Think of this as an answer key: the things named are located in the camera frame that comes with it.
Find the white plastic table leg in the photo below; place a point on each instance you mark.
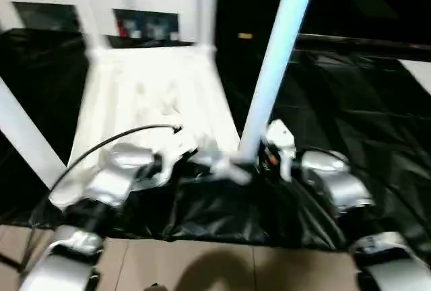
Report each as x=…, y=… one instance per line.
x=92, y=18
x=279, y=52
x=206, y=8
x=23, y=129

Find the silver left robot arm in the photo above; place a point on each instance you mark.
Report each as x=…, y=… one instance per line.
x=111, y=183

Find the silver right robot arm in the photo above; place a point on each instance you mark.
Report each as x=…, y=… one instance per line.
x=347, y=186

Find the black mat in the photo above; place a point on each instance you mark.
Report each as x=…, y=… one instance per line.
x=336, y=119

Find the small tan block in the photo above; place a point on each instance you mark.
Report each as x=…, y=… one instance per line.
x=245, y=35

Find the white jar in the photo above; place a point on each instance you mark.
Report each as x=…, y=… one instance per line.
x=174, y=36
x=134, y=31
x=155, y=30

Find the long black bar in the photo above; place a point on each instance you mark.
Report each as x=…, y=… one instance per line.
x=353, y=41

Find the red packet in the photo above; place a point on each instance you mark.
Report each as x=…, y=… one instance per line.
x=120, y=26

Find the white flat board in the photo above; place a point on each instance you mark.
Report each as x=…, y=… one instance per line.
x=419, y=72

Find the black stand leg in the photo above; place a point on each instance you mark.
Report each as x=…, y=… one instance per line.
x=10, y=260

